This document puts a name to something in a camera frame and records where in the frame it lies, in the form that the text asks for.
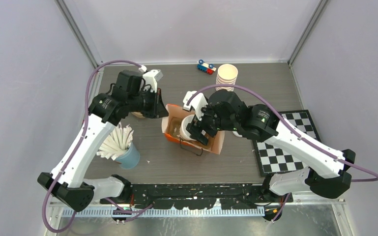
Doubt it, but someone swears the stack of white paper cups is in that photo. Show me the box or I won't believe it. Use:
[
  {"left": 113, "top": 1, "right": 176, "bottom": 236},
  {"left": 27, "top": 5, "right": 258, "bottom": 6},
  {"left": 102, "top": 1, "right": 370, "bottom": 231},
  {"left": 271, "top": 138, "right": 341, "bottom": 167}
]
[{"left": 215, "top": 64, "right": 238, "bottom": 91}]

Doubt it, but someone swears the black white checkerboard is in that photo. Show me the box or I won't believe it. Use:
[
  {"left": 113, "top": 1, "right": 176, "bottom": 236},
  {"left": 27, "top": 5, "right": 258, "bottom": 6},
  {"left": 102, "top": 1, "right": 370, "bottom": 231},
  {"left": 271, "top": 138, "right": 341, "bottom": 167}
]
[{"left": 252, "top": 110, "right": 320, "bottom": 177}]

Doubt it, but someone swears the red blue toy car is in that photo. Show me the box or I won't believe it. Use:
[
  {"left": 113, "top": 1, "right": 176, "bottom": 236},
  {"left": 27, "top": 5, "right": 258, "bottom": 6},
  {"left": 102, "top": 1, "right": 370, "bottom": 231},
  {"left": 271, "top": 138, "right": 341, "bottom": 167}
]
[{"left": 197, "top": 59, "right": 216, "bottom": 75}]

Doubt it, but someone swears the purple cable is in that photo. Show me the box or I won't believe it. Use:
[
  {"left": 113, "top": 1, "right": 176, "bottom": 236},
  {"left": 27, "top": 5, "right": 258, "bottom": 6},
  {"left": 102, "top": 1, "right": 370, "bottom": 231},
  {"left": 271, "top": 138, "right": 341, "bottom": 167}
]
[
  {"left": 184, "top": 84, "right": 378, "bottom": 222},
  {"left": 41, "top": 59, "right": 155, "bottom": 234}
]

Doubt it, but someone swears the orange paper bag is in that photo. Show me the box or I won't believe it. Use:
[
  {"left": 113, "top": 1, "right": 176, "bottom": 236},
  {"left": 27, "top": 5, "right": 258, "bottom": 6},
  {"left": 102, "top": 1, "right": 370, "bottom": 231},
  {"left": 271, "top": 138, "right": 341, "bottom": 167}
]
[{"left": 161, "top": 104, "right": 225, "bottom": 155}]

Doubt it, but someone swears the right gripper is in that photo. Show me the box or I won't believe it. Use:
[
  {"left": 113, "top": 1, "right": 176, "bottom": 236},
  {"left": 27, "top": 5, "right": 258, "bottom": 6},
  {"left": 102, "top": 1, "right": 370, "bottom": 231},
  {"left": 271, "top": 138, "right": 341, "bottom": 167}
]
[{"left": 185, "top": 100, "right": 237, "bottom": 145}]

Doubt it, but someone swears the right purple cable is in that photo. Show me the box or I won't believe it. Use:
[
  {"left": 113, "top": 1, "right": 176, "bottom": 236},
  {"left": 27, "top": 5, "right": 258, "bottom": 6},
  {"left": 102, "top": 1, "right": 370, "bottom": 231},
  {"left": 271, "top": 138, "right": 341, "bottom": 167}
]
[{"left": 184, "top": 84, "right": 378, "bottom": 222}]

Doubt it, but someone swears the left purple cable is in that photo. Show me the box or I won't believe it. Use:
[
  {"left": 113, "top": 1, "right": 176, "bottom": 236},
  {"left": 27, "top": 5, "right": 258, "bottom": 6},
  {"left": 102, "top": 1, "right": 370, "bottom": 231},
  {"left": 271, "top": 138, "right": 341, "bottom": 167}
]
[{"left": 41, "top": 59, "right": 155, "bottom": 234}]

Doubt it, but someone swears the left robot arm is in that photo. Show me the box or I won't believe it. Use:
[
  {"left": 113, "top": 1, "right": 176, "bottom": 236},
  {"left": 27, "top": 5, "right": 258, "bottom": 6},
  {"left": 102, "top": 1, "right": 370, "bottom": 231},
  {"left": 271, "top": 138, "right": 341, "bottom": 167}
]
[{"left": 37, "top": 69, "right": 169, "bottom": 212}]

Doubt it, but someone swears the blue plastic cup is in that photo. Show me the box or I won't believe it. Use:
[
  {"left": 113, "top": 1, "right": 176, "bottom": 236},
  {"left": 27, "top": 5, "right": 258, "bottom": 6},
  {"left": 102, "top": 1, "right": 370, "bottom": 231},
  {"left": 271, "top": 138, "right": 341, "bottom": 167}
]
[{"left": 115, "top": 142, "right": 140, "bottom": 169}]

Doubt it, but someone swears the crumpled white paper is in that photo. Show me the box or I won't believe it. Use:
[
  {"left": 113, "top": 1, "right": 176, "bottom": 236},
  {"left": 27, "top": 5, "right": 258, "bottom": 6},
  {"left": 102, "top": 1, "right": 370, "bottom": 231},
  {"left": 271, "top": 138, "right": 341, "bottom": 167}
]
[{"left": 96, "top": 122, "right": 134, "bottom": 160}]

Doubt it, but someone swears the white plastic lid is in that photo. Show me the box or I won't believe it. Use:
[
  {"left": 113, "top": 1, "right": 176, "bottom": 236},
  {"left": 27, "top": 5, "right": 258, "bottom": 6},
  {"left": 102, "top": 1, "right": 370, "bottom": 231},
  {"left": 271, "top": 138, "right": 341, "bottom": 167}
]
[
  {"left": 232, "top": 131, "right": 243, "bottom": 138},
  {"left": 179, "top": 114, "right": 195, "bottom": 141}
]

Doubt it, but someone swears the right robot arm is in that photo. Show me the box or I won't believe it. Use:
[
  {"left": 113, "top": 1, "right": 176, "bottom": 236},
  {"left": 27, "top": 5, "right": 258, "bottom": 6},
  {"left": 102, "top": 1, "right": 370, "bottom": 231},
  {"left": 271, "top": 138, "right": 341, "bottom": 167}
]
[{"left": 183, "top": 89, "right": 355, "bottom": 202}]

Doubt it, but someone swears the cardboard cup carrier tray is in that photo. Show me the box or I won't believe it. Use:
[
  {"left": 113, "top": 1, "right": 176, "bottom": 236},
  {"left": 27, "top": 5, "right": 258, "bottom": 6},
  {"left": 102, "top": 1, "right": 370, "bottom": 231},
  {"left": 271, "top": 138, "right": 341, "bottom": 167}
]
[{"left": 131, "top": 112, "right": 145, "bottom": 119}]

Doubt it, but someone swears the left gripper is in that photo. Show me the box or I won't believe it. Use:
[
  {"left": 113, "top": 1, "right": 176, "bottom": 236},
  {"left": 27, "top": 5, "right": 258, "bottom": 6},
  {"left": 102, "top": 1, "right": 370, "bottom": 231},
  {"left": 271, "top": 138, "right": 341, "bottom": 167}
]
[{"left": 128, "top": 86, "right": 169, "bottom": 118}]

